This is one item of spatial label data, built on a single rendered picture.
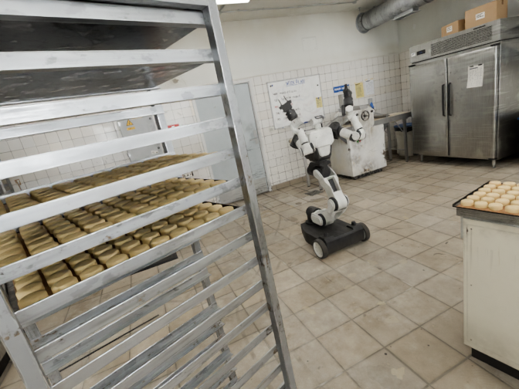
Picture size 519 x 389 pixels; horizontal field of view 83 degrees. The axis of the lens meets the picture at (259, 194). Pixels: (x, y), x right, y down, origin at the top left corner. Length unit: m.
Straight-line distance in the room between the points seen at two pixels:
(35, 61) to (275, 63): 5.20
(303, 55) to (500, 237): 4.98
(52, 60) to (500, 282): 1.84
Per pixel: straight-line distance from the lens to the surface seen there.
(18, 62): 0.72
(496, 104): 5.47
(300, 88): 5.91
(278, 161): 5.67
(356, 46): 6.82
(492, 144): 5.54
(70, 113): 0.71
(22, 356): 0.75
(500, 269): 1.77
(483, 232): 1.71
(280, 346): 1.17
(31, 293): 0.81
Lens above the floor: 1.51
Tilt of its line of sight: 16 degrees down
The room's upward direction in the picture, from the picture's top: 12 degrees counter-clockwise
